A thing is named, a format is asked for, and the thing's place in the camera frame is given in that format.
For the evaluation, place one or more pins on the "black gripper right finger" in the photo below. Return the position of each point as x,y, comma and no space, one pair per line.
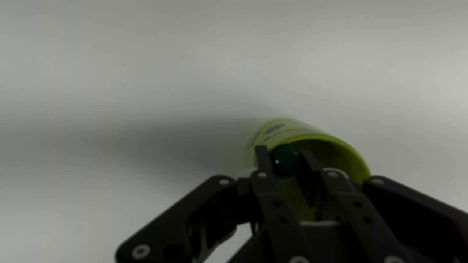
400,220

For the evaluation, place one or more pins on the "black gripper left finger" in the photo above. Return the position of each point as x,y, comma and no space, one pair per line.
195,228

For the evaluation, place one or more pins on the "dark green marker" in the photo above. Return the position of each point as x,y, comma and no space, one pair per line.
286,160

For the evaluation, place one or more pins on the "green printed mug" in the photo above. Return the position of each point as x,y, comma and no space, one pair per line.
293,130

